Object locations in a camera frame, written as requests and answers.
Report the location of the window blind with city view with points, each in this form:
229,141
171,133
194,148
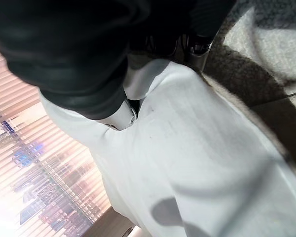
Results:
32,160

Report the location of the grey and white patterned rug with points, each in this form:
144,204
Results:
256,56

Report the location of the white striped bed sheet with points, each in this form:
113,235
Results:
187,148

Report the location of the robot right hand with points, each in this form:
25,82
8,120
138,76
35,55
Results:
64,49

